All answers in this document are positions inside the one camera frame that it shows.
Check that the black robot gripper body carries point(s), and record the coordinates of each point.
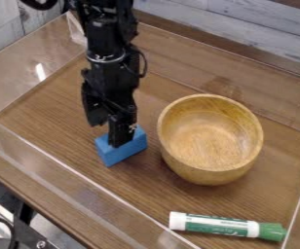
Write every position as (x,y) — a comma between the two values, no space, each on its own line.
(117,78)

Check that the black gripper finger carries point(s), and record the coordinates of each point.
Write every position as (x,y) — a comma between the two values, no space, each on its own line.
(122,125)
(93,102)

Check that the blue foam block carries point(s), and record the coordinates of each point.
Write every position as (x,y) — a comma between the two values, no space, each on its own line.
(113,155)

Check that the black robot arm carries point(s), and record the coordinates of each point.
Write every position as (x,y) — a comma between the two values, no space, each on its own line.
(109,27)

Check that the brown wooden bowl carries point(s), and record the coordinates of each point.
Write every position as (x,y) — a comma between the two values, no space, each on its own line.
(210,137)

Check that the green white marker pen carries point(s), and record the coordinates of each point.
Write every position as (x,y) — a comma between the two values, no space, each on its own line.
(226,226)

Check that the clear acrylic tray wall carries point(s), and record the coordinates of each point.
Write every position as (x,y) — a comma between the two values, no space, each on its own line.
(116,207)

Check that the black metal stand bracket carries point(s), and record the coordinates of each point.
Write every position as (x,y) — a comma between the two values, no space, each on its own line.
(27,237)

